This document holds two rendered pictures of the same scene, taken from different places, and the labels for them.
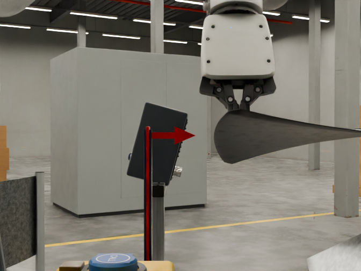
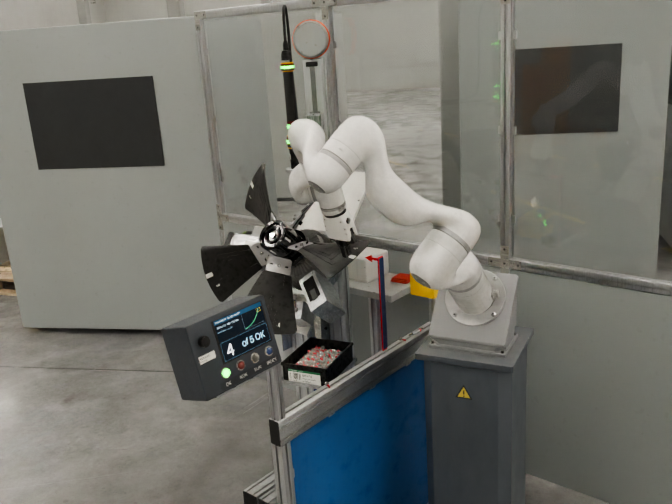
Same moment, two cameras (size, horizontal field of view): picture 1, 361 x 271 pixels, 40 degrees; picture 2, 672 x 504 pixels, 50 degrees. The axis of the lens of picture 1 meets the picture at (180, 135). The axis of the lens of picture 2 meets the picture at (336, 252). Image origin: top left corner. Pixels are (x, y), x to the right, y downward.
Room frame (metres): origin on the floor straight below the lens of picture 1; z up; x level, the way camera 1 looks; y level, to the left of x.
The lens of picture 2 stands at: (2.44, 1.40, 1.89)
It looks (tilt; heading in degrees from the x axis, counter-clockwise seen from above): 17 degrees down; 221
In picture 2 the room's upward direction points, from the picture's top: 4 degrees counter-clockwise
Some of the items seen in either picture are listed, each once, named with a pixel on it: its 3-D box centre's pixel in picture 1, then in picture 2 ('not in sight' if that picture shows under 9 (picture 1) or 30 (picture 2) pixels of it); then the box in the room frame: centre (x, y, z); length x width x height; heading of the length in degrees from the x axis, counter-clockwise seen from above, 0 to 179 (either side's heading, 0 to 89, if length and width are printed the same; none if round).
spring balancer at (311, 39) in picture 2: not in sight; (311, 39); (0.07, -0.72, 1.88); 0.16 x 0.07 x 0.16; 125
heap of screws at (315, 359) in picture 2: not in sight; (318, 364); (0.83, -0.11, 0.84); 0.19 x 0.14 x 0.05; 15
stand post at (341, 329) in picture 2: not in sight; (342, 357); (0.32, -0.44, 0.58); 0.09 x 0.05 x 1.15; 90
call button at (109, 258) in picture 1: (113, 266); not in sight; (0.41, 0.06, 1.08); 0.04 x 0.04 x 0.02
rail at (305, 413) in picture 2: not in sight; (370, 372); (0.76, 0.05, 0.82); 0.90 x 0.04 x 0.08; 0
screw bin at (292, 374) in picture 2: not in sight; (318, 361); (0.83, -0.11, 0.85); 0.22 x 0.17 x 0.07; 15
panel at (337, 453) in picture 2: not in sight; (375, 469); (0.76, 0.05, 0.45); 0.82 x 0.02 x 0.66; 0
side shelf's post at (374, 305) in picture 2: not in sight; (378, 372); (0.11, -0.42, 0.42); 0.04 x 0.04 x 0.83; 0
